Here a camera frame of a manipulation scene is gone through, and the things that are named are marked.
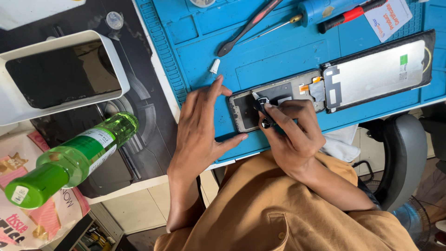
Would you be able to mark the person's left hand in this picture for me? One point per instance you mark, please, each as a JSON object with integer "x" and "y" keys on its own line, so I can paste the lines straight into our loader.
{"x": 197, "y": 132}

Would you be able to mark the person's right hand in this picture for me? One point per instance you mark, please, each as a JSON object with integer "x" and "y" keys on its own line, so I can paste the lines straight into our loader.
{"x": 298, "y": 139}

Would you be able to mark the black glue tube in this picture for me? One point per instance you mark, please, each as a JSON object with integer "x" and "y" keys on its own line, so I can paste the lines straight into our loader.
{"x": 262, "y": 106}

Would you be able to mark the grey phone frame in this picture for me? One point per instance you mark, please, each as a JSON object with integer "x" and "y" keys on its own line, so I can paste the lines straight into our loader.
{"x": 244, "y": 111}

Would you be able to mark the white cloth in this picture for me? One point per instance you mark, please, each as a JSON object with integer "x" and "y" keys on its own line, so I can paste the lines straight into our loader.
{"x": 343, "y": 144}

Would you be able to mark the black desk mat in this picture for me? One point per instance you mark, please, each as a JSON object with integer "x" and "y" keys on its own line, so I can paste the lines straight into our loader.
{"x": 146, "y": 132}

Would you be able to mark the white nozzle cap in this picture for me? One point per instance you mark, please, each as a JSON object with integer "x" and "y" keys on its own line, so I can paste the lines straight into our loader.
{"x": 215, "y": 66}

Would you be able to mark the person's brown shirt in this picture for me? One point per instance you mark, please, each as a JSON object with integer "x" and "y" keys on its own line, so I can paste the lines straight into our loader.
{"x": 271, "y": 216}

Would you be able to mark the blue silicone repair mat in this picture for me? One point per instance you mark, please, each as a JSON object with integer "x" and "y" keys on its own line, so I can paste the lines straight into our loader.
{"x": 278, "y": 59}

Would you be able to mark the phone display panel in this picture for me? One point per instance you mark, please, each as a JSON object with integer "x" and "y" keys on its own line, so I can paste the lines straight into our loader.
{"x": 376, "y": 73}

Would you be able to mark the black office chair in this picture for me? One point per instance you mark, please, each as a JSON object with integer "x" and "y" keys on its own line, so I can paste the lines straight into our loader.
{"x": 404, "y": 153}

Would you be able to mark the black red pry tool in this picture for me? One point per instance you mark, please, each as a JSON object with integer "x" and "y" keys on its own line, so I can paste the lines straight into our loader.
{"x": 247, "y": 28}

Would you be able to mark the green liquid bottle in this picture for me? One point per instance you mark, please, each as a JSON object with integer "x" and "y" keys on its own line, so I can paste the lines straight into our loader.
{"x": 80, "y": 153}

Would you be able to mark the clear round lid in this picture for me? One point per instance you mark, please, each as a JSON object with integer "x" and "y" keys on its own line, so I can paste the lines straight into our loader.
{"x": 202, "y": 2}

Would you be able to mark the red black screwdriver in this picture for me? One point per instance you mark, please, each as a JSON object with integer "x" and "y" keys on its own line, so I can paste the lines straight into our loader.
{"x": 348, "y": 15}

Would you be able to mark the floor fan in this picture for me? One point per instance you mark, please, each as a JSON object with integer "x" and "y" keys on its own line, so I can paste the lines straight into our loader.
{"x": 411, "y": 216}

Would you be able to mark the clear suction cup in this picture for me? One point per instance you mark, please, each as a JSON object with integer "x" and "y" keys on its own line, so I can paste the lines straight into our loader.
{"x": 114, "y": 21}

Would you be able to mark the white box with dark panel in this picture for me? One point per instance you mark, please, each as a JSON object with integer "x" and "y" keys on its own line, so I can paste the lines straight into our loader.
{"x": 62, "y": 75}

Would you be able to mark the shelf with tools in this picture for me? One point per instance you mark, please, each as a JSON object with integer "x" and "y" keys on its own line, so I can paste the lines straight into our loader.
{"x": 90, "y": 233}

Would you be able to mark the white paper card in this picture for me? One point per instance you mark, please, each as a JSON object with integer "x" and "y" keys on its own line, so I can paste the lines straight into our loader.
{"x": 388, "y": 17}

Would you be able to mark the pink tissue pack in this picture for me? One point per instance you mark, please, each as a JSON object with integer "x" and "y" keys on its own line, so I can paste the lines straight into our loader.
{"x": 31, "y": 223}

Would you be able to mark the white paper sheet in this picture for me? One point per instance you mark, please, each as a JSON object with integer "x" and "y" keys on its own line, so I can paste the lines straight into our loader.
{"x": 35, "y": 12}

